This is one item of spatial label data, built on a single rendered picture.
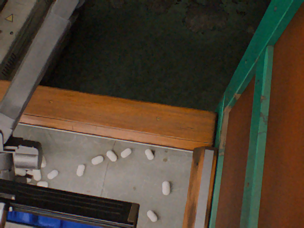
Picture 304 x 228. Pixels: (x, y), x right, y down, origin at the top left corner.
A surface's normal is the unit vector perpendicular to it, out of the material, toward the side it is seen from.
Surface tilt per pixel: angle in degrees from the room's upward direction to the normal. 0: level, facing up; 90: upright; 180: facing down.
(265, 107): 0
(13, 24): 0
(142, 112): 0
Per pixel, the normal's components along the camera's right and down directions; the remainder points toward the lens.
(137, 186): -0.03, -0.25
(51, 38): 0.07, 0.42
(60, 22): -0.06, 0.58
